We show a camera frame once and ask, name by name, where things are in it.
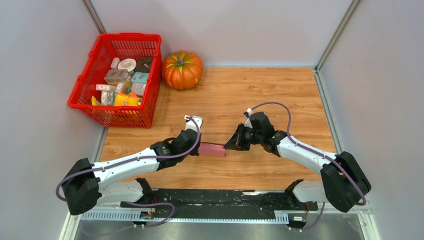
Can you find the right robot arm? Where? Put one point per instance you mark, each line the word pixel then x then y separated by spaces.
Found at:
pixel 343 184

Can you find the red plastic shopping basket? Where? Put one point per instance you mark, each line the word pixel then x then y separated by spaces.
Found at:
pixel 119 45

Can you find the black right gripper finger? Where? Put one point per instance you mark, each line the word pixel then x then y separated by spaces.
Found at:
pixel 247 137
pixel 235 142

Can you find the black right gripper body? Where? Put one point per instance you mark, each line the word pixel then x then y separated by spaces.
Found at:
pixel 259 136

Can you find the teal small box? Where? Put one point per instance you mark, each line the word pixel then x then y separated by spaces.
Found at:
pixel 140 77

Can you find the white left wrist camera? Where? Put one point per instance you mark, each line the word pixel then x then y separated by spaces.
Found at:
pixel 193 123

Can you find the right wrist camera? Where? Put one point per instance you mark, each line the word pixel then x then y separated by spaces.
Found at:
pixel 247 115

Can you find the brown round item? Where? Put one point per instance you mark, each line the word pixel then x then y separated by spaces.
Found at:
pixel 144 64

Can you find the pale pink box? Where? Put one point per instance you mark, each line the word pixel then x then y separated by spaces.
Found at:
pixel 138 89

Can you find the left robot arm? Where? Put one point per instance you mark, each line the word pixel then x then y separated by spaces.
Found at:
pixel 85 183

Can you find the grey pink carton box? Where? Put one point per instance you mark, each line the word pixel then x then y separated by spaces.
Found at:
pixel 115 76

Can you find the pink white small box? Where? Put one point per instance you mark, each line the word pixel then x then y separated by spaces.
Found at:
pixel 105 88

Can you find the yellow orange snack pack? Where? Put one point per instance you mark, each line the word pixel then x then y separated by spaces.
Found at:
pixel 131 100

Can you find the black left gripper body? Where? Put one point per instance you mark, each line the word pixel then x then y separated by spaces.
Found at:
pixel 195 152

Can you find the orange pumpkin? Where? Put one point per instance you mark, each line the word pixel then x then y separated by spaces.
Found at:
pixel 182 70

